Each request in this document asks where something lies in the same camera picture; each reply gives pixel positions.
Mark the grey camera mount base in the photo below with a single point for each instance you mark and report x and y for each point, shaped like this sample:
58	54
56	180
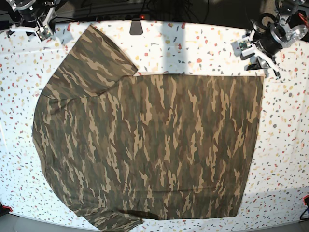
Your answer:
136	28

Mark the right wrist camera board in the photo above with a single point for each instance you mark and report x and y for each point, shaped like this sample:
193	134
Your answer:
44	33

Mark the camouflage T-shirt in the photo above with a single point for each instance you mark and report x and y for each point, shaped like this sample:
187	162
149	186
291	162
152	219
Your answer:
117	148

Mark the red black table clamp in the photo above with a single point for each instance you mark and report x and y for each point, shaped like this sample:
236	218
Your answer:
5	210

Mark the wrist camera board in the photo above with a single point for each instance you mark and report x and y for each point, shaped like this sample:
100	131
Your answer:
44	33
242	49

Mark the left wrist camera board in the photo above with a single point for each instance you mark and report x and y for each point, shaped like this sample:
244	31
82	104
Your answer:
242	49

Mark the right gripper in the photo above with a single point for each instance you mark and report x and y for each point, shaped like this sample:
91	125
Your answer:
32	18

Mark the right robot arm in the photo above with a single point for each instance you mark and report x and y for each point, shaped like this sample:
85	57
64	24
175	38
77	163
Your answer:
25	3

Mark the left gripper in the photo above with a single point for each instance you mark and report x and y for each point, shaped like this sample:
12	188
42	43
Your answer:
270	36

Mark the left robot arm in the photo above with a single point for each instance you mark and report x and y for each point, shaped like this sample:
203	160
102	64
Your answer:
294	16

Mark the orange clamp with cable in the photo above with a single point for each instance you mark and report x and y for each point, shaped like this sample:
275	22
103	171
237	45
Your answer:
305	215

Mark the terrazzo pattern table cloth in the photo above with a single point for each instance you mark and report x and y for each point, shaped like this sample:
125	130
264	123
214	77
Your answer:
279	174

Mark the power strip with red light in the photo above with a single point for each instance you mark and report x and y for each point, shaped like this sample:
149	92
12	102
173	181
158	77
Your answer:
113	17

